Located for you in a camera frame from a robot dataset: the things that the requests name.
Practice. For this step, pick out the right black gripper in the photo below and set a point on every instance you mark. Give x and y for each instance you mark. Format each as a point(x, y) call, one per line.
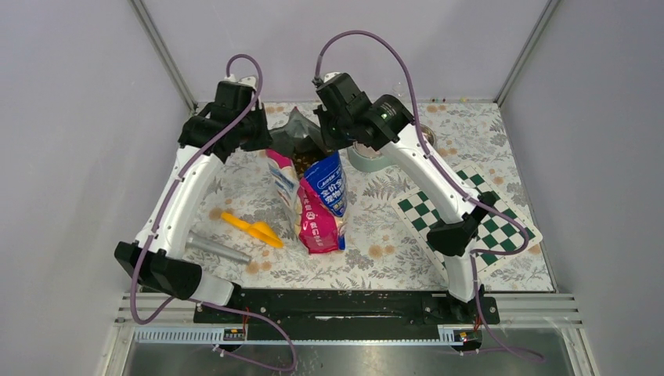
point(330, 142)

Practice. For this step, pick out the orange plastic scoop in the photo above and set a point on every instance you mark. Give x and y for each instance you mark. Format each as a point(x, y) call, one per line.
point(258, 230)

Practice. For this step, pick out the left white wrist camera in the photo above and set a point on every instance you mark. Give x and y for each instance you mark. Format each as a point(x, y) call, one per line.
point(251, 81)

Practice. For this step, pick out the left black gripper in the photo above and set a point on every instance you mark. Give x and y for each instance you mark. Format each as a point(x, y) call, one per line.
point(265, 139)

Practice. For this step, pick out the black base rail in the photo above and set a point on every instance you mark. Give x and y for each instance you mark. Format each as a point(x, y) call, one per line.
point(336, 315)

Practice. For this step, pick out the green white checkerboard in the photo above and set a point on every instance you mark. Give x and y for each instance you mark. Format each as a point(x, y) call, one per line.
point(419, 215)

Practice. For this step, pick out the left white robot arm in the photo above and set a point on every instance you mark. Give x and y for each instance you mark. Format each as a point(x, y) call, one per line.
point(234, 120)

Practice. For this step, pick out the clear plastic bottle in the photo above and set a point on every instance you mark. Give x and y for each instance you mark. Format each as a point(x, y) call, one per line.
point(400, 91)

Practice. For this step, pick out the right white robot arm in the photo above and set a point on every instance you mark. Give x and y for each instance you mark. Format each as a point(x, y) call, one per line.
point(389, 128)

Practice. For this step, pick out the grey metal cylinder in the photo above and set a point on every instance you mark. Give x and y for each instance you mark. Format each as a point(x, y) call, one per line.
point(210, 246)

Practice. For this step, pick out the green double pet bowl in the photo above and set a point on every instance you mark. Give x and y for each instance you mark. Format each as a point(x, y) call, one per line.
point(366, 159)

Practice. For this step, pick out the pink pet food bag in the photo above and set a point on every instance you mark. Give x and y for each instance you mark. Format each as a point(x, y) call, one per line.
point(311, 183)

